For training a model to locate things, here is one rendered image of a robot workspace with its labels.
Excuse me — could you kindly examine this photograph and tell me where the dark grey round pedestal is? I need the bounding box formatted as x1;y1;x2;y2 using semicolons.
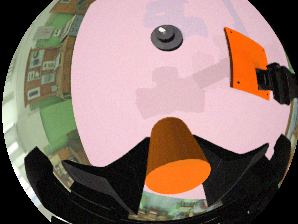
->
152;24;184;52

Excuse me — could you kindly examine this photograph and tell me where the orange knob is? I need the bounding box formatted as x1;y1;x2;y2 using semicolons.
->
145;116;212;194

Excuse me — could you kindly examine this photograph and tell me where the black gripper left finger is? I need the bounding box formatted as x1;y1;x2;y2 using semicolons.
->
61;137;150;216

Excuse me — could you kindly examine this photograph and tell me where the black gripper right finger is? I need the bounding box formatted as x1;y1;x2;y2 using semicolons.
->
193;135;269;208

